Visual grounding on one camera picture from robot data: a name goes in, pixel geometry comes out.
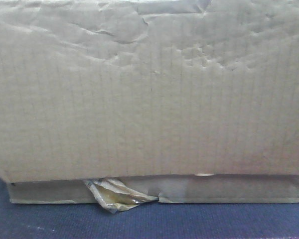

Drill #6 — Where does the large brown cardboard box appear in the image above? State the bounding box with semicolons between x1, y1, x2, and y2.
0;0;299;204

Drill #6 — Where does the crumpled clear packing tape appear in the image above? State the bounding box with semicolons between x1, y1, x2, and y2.
83;178;158;214

